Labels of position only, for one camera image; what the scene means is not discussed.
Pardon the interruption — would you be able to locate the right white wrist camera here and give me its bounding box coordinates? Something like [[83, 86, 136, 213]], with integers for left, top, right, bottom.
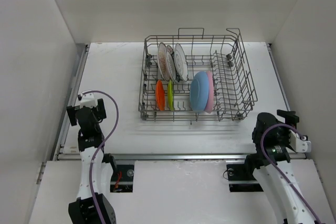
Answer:
[[289, 130, 312, 153]]

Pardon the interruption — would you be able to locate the light blue plastic plate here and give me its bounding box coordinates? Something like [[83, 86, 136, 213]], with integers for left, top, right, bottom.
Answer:
[[190, 71, 209, 112]]

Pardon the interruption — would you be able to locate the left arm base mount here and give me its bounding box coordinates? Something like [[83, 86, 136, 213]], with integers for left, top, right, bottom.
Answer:
[[110, 164, 134, 193]]

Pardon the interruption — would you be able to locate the pink plastic plate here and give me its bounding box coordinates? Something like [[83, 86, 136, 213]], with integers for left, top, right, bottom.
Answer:
[[205, 71, 214, 113]]

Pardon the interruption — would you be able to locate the grey wire dish rack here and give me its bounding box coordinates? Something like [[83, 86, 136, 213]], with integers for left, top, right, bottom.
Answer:
[[138, 28, 258, 122]]

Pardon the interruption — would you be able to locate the white plate green rim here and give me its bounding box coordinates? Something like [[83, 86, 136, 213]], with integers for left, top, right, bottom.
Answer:
[[166, 45, 176, 82]]

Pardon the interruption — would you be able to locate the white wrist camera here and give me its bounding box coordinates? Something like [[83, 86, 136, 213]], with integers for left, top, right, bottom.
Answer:
[[289, 130, 312, 153], [78, 90, 98, 109]]

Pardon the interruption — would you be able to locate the white plate blue line motif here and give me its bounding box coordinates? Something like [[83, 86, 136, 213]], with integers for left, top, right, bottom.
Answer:
[[174, 43, 188, 81]]

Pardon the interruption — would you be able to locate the orange plastic plate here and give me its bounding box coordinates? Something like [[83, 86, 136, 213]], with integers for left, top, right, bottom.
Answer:
[[155, 80, 165, 111]]

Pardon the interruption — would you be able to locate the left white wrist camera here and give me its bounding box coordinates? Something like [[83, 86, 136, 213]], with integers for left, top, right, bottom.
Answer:
[[78, 90, 98, 109]]

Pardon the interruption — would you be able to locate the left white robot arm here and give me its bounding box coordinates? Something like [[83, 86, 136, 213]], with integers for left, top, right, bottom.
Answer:
[[67, 93, 118, 223]]

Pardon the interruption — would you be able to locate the white plate orange sunburst pattern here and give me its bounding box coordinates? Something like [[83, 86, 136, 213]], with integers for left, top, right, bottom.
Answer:
[[157, 42, 170, 81]]

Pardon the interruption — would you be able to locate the lime green plastic plate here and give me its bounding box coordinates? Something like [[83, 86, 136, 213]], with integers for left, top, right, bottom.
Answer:
[[167, 80, 174, 111]]

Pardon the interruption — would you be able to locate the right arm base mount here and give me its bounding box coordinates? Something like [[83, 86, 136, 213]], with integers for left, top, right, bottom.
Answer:
[[223, 164, 263, 193]]

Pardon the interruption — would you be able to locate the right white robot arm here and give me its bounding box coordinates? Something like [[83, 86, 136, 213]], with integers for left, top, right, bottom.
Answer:
[[243, 110, 322, 223]]

